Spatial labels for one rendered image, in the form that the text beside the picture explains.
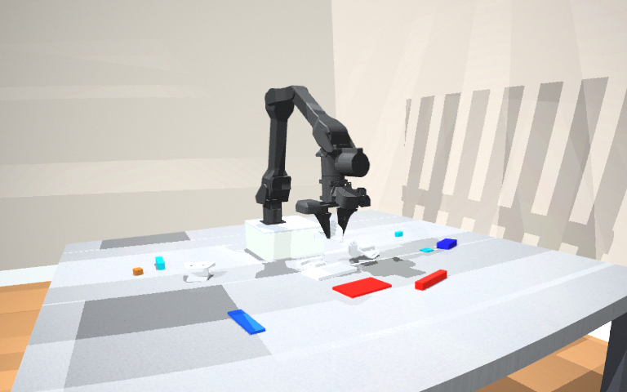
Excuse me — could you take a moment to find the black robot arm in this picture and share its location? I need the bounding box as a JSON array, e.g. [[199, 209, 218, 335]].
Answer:
[[255, 85, 371, 225]]

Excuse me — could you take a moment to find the red rectangular bar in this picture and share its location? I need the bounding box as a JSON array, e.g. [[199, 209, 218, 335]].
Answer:
[[415, 270, 447, 291]]

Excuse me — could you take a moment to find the cyan rectangular block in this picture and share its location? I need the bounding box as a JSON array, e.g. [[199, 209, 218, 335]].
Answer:
[[155, 256, 165, 270]]

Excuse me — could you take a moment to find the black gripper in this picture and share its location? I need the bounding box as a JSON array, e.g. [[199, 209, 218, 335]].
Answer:
[[296, 176, 371, 239]]

